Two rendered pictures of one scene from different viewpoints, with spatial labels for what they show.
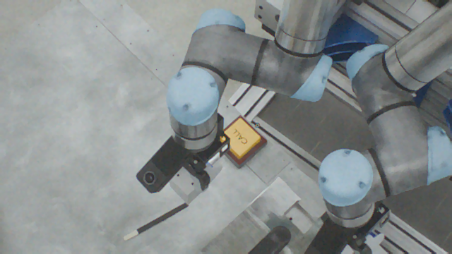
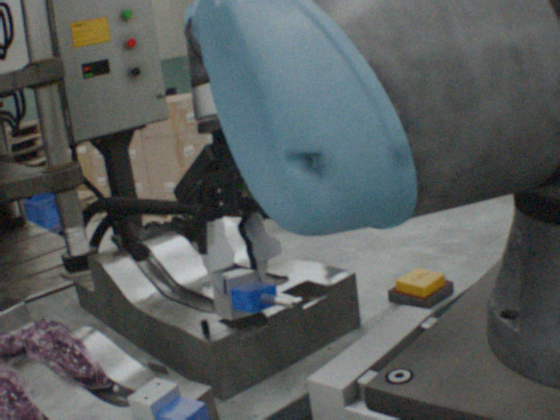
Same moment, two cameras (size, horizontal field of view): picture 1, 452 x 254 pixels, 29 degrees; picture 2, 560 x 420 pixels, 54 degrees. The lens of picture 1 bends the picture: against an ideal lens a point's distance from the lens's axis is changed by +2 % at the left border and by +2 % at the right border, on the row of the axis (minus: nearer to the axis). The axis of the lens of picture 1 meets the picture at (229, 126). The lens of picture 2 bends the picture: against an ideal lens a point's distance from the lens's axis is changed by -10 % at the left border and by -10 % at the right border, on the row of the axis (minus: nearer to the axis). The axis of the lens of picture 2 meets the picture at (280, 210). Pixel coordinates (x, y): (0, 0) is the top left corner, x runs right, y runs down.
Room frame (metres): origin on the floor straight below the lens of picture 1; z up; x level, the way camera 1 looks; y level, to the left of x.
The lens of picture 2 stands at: (0.60, -0.92, 1.23)
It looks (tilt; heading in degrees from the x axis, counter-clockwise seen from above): 15 degrees down; 99
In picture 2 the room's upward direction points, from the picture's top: 9 degrees counter-clockwise
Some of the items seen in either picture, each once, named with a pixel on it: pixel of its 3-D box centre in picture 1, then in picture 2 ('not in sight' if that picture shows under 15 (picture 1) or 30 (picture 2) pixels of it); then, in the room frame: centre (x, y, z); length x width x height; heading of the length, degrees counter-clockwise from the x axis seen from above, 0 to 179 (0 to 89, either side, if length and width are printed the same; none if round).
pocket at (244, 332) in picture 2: not in sight; (245, 330); (0.42, -0.22, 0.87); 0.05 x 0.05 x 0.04; 47
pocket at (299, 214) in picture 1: (301, 218); (305, 301); (0.49, -0.14, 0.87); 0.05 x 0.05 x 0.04; 47
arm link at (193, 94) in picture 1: (193, 101); not in sight; (0.55, 0.06, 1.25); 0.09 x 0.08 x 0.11; 166
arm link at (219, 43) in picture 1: (224, 51); not in sight; (0.64, 0.02, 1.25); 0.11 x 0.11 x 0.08; 76
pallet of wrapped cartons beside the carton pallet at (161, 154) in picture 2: not in sight; (154, 153); (-1.18, 4.01, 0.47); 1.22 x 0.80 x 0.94; 152
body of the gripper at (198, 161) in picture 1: (197, 140); not in sight; (0.55, 0.05, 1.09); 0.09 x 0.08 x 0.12; 137
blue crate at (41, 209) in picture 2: not in sight; (39, 208); (-1.93, 3.12, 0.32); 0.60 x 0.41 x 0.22; 154
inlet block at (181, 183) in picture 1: (204, 167); not in sight; (0.56, 0.04, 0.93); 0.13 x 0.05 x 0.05; 137
